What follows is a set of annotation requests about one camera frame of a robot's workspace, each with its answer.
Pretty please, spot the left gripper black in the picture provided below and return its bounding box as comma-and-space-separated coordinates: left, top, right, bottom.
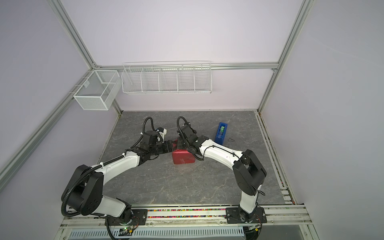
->
149, 140, 178, 156

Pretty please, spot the dark red wrapping paper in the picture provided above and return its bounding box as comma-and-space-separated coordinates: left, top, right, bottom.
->
172, 149, 195, 165

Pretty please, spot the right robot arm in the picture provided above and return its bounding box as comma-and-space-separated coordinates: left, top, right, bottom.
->
177, 116, 267, 223

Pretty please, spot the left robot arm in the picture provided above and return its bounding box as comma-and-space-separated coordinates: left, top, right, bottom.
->
61, 117, 173, 224

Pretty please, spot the blue tape dispenser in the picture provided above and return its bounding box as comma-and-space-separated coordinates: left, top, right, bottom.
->
214, 122, 228, 145

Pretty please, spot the small white mesh basket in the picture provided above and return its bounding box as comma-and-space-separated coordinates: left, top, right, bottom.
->
74, 70, 122, 111

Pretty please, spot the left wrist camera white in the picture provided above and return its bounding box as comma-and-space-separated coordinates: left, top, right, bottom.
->
156, 127, 167, 143

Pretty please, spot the long white wire basket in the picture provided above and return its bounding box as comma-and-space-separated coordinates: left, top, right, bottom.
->
122, 61, 213, 94

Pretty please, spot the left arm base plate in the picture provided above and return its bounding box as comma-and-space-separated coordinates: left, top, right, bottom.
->
106, 209, 148, 227

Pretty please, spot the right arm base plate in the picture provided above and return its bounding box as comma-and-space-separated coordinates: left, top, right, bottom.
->
225, 206, 267, 224

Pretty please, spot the white slotted cable duct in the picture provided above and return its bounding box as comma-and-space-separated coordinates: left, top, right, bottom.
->
68, 226, 246, 240

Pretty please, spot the aluminium front rail frame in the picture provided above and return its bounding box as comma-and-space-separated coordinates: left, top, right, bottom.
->
55, 205, 319, 240

